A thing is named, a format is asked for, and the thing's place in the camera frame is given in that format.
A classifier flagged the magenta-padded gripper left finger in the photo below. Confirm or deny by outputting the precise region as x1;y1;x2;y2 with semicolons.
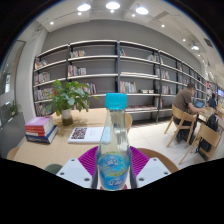
55;145;100;190

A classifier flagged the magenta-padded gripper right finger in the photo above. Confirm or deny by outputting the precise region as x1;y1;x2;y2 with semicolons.
129;145;172;189

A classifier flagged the round-backed wooden chair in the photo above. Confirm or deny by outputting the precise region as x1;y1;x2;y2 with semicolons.
6;147;20;161
124;112;134;135
135;147;180;174

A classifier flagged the small green potted plant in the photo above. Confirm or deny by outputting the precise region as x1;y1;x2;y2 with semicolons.
7;99;22;118

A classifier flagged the flat white book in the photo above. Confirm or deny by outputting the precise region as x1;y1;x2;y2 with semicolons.
67;126;105;145

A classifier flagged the black backpack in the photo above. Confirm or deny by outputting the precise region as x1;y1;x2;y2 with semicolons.
198;113;220;153

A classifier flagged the clear bottle with blue cap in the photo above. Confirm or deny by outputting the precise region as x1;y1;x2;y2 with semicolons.
95;92;132;191

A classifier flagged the open laptop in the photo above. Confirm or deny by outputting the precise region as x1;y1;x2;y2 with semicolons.
194;99;206;110

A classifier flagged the person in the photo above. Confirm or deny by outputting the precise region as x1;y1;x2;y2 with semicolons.
172;82;206;143
207;93;218;110

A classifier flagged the red book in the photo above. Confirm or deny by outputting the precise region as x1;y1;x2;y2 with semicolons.
25;125;55;138

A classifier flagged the leafy green potted plant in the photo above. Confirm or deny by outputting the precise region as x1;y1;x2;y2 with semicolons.
46;78;98;127

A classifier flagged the group of slatted wooden chairs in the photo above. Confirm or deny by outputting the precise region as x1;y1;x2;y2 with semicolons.
163;101;224;165

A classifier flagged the pink book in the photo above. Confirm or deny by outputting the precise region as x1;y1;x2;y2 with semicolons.
24;115;55;130

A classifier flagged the dark blue book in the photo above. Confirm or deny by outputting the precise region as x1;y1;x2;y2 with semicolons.
25;125;58;145

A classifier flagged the grey shelf unit with books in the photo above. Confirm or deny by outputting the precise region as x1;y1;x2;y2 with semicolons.
32;39;214;124

